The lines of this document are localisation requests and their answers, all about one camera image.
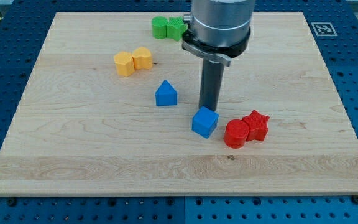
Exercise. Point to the red star block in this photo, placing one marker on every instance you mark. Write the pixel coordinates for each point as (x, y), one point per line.
(258, 126)

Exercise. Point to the green cylinder block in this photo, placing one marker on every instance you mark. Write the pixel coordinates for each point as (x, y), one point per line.
(159, 27)

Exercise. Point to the blue triangle block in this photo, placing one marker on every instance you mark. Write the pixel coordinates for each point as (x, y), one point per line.
(166, 95)

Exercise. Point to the white fiducial marker tag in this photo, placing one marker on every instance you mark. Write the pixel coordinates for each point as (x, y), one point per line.
(324, 29)

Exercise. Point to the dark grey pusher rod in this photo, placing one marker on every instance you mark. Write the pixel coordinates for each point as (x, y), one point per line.
(211, 78)

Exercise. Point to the green star block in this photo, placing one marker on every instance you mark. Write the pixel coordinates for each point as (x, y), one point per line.
(175, 28)

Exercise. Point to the red cylinder block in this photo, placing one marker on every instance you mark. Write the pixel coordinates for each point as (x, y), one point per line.
(236, 133)

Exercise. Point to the wooden board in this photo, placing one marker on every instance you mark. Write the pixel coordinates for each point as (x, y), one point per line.
(82, 130)

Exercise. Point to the yellow heart block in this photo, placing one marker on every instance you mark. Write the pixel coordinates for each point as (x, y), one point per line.
(142, 58)

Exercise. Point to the yellow pentagon block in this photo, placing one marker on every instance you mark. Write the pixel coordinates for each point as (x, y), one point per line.
(124, 63)

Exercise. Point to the blue cube block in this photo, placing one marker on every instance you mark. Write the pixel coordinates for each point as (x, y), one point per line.
(204, 122)

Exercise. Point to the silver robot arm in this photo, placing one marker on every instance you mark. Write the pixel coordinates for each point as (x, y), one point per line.
(218, 31)

